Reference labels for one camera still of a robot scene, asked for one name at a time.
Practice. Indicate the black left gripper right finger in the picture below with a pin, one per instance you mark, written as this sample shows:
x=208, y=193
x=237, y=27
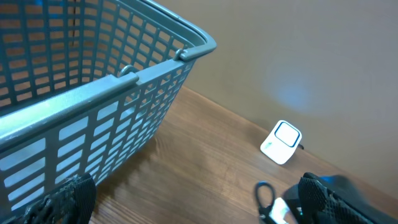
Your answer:
x=319, y=204

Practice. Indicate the white barcode scanner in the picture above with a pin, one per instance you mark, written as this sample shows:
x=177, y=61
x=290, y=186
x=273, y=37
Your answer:
x=281, y=142

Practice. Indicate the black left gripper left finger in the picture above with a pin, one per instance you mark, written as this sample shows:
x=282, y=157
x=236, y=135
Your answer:
x=71, y=202

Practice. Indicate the grey plastic basket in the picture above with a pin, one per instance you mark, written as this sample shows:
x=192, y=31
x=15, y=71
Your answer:
x=84, y=85

